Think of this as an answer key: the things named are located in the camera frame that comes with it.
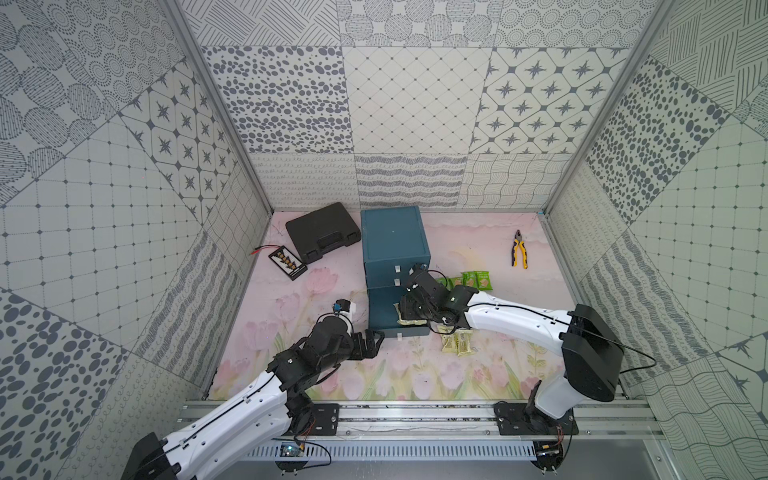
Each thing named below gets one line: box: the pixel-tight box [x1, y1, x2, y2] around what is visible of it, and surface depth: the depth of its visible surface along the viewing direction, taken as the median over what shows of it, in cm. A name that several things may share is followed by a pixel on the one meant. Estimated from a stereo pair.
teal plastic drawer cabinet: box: [360, 206, 431, 313], surface depth 86 cm
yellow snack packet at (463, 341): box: [455, 329, 473, 356], surface depth 87 cm
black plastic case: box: [285, 202, 361, 264], surface depth 110 cm
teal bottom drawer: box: [367, 286, 430, 338], surface depth 90 cm
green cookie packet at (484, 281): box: [476, 271, 493, 291], surface depth 101 cm
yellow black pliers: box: [511, 229, 529, 269], surface depth 110 cm
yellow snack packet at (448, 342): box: [440, 331, 456, 353], surface depth 87 cm
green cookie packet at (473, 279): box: [460, 270, 483, 291], surface depth 103 cm
